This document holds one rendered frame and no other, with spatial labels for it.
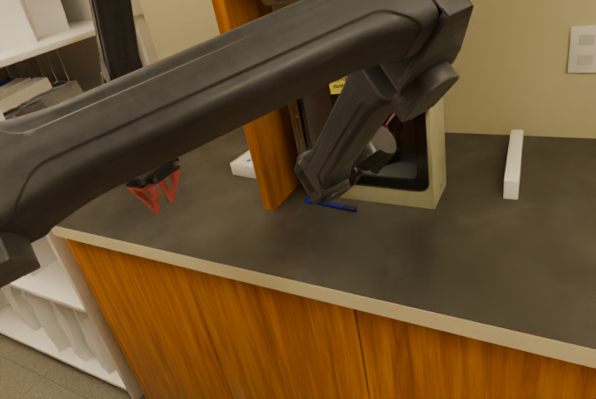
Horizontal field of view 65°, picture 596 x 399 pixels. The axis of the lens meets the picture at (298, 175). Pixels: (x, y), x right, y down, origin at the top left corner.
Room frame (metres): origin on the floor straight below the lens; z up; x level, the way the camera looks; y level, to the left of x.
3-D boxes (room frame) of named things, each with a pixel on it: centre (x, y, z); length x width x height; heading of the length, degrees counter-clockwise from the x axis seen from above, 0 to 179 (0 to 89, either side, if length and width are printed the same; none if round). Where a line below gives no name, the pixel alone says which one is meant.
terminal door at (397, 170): (0.94, -0.15, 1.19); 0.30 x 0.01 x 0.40; 56
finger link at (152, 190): (0.84, 0.28, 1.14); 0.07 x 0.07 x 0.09; 56
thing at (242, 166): (1.23, 0.09, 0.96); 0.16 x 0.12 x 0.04; 50
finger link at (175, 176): (0.85, 0.27, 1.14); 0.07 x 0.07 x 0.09; 56
